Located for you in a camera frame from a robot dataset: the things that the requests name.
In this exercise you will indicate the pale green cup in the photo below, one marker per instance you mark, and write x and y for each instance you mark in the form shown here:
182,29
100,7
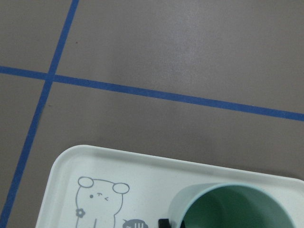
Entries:
226,205

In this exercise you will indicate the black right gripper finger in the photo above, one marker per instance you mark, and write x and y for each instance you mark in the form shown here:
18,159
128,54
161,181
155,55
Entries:
163,223

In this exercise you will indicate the cream rabbit tray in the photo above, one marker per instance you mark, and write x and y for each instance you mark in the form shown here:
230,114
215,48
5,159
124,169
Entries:
95,187

